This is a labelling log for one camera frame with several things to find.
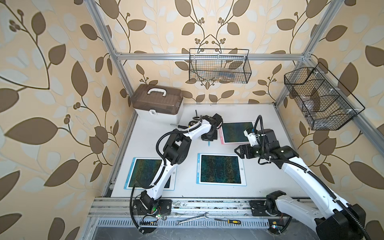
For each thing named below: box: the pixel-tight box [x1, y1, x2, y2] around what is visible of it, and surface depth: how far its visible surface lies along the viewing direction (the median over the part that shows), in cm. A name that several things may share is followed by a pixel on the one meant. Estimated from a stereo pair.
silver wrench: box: [175, 212, 209, 226], surface depth 72 cm
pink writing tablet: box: [219, 121, 255, 145], surface depth 106 cm
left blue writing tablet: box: [124, 157, 177, 191], surface depth 86 cm
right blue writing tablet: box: [196, 153, 247, 186], surface depth 88 cm
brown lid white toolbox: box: [131, 83, 184, 125], surface depth 101 cm
